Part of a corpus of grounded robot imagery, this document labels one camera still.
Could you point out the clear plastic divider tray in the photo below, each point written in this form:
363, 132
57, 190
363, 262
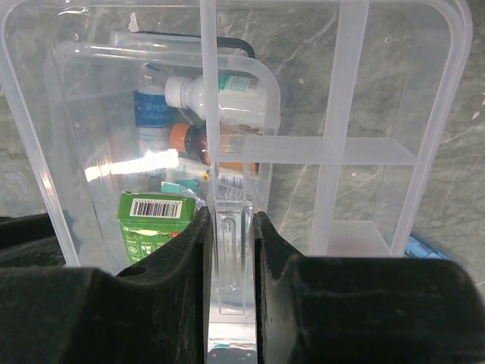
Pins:
358, 93

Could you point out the clear plastic storage box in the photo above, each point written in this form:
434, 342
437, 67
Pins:
109, 132

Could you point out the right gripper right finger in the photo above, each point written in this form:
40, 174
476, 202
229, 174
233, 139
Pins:
361, 310

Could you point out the small blue-label vial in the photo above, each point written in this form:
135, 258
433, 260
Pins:
154, 118

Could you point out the white medicine bottle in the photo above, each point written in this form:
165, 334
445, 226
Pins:
241, 100

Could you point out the brown medicine bottle orange cap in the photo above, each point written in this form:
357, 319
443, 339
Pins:
192, 139

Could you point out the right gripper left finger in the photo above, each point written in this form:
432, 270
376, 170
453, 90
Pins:
155, 311

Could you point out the teal-header plastic sachet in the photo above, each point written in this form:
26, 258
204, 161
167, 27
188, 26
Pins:
184, 186

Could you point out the blue plastic applicator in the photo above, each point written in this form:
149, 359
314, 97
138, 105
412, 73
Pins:
419, 249

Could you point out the green medicine box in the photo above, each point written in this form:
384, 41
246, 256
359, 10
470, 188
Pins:
150, 220

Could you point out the white tube packet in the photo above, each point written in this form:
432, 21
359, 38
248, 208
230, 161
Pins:
232, 343

